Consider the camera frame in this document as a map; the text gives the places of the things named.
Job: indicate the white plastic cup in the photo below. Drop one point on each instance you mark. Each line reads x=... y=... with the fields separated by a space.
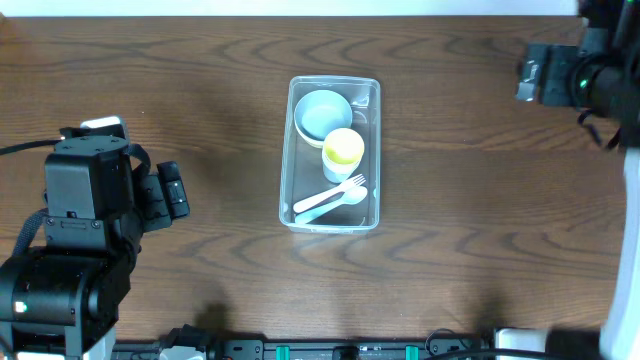
x=337 y=173

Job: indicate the yellow plastic cup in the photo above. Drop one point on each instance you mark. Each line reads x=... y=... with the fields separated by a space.
x=344 y=146

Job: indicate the yellow plastic bowl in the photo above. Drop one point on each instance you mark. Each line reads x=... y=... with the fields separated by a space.
x=313 y=142

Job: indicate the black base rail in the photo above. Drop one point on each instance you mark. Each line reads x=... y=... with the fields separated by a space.
x=189 y=342

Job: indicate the white plastic fork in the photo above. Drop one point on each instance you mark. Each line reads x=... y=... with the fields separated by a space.
x=316 y=199

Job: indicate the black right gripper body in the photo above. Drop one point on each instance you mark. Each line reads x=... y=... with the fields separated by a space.
x=576 y=84

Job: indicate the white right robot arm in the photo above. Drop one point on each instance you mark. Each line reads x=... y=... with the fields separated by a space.
x=597 y=83

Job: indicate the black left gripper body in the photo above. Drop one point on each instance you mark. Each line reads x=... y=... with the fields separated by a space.
x=134 y=247

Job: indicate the clear plastic container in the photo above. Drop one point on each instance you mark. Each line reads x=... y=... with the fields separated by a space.
x=302 y=170

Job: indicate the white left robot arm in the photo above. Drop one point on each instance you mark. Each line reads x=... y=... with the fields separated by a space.
x=71 y=265

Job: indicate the light blue plastic bowl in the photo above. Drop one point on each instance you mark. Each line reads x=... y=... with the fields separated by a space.
x=320 y=112

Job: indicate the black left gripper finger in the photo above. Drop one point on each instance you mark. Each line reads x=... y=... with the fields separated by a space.
x=152 y=204
x=173 y=188

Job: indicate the light green plastic spoon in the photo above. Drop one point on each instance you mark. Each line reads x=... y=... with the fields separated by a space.
x=352 y=196

